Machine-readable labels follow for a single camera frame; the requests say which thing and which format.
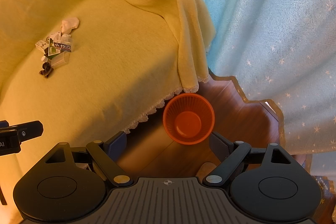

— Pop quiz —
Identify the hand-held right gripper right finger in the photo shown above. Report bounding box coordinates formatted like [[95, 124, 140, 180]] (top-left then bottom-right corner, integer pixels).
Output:
[[203, 131, 293, 186]]

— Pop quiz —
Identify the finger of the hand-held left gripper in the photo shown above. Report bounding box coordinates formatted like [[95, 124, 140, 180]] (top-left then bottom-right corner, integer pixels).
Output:
[[0, 120, 44, 144]]

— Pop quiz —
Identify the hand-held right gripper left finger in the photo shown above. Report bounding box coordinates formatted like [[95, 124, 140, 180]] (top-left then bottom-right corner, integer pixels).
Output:
[[45, 131, 133, 187]]

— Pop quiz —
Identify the orange mesh plastic basket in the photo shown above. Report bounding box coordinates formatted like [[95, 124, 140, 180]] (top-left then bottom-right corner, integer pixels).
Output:
[[163, 93, 216, 145]]

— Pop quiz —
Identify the small white and grey box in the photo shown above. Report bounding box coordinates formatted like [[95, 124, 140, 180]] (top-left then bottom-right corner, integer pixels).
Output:
[[35, 40, 50, 54]]

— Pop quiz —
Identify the green and white carton box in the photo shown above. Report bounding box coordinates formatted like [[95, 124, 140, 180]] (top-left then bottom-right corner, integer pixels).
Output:
[[48, 32, 63, 57]]

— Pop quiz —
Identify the clear plastic case blue label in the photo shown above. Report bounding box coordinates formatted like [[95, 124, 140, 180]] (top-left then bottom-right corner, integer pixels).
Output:
[[54, 40, 73, 53]]

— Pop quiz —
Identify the white tissue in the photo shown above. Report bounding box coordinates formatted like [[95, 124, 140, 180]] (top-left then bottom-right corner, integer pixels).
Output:
[[61, 17, 80, 35]]

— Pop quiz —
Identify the beige rounded object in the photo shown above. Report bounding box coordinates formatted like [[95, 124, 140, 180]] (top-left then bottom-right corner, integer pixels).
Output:
[[196, 162, 219, 178]]

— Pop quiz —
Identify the dark brown small object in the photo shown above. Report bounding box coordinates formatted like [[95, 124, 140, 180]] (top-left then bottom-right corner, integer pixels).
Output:
[[39, 62, 54, 78]]

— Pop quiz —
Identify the clear plastic cup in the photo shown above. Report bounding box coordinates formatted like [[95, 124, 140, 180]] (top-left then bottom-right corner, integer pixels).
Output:
[[51, 51, 71, 67]]

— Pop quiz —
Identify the yellow fleece blanket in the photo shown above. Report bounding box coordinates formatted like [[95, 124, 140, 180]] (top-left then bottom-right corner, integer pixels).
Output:
[[0, 0, 216, 188]]

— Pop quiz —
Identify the blue star-print curtain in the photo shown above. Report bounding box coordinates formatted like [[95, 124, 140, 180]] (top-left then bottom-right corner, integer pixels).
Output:
[[115, 0, 336, 156]]

